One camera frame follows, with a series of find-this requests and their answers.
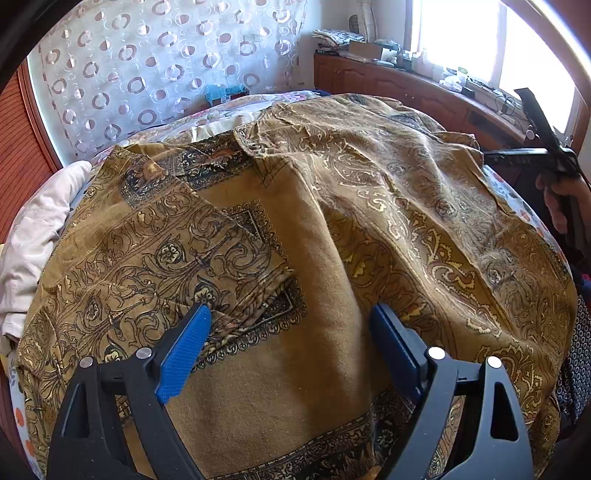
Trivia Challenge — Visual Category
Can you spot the white crumpled cloth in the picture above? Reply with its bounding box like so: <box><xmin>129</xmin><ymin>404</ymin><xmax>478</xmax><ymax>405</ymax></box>
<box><xmin>0</xmin><ymin>161</ymin><xmax>93</xmax><ymax>342</ymax></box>

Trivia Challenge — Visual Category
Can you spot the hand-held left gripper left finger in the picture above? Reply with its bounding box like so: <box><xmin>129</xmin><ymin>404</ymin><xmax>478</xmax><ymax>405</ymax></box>
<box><xmin>46</xmin><ymin>302</ymin><xmax>213</xmax><ymax>480</ymax></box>

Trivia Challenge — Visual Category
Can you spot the red-brown wooden wardrobe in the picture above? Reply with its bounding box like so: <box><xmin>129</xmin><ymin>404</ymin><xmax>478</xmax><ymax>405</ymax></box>
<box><xmin>0</xmin><ymin>69</ymin><xmax>63</xmax><ymax>245</ymax></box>

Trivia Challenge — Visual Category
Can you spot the cardboard box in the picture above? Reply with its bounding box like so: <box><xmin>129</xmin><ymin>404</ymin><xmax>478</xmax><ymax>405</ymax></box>
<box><xmin>348</xmin><ymin>41</ymin><xmax>393</xmax><ymax>63</ymax></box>

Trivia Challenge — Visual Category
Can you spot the dark dotted cloth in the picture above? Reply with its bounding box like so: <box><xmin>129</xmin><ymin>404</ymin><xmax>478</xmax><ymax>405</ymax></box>
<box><xmin>556</xmin><ymin>295</ymin><xmax>591</xmax><ymax>416</ymax></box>

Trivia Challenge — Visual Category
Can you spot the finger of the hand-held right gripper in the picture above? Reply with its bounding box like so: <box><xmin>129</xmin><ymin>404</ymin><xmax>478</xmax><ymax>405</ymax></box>
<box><xmin>482</xmin><ymin>148</ymin><xmax>560</xmax><ymax>171</ymax></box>
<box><xmin>514</xmin><ymin>88</ymin><xmax>564</xmax><ymax>151</ymax></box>

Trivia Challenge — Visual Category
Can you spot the wooden cabinet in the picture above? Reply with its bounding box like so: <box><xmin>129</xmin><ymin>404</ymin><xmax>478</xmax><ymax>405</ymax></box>
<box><xmin>314</xmin><ymin>53</ymin><xmax>536</xmax><ymax>148</ymax></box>

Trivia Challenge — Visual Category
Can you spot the brown paisley patterned garment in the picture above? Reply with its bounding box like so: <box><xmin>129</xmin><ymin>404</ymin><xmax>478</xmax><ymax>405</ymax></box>
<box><xmin>14</xmin><ymin>92</ymin><xmax>580</xmax><ymax>480</ymax></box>

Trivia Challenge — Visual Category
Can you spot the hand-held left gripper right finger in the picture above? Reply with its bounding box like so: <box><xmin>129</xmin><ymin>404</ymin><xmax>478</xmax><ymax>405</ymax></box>
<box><xmin>369</xmin><ymin>302</ymin><xmax>536</xmax><ymax>480</ymax></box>

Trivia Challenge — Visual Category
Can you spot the sheer curtain with circle pattern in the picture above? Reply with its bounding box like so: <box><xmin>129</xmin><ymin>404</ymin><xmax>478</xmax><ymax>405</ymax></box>
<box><xmin>28</xmin><ymin>0</ymin><xmax>310</xmax><ymax>160</ymax></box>

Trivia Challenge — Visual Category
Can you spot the person's right hand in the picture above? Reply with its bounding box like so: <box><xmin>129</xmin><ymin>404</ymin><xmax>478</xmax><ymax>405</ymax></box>
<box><xmin>536</xmin><ymin>174</ymin><xmax>591</xmax><ymax>236</ymax></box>

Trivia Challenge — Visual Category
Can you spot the stack of newspapers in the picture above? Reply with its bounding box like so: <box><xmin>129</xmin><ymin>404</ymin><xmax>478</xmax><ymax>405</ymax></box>
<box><xmin>313</xmin><ymin>28</ymin><xmax>365</xmax><ymax>51</ymax></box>

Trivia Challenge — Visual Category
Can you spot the bright window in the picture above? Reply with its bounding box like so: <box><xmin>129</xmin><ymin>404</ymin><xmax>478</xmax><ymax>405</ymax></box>
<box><xmin>406</xmin><ymin>0</ymin><xmax>578</xmax><ymax>134</ymax></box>

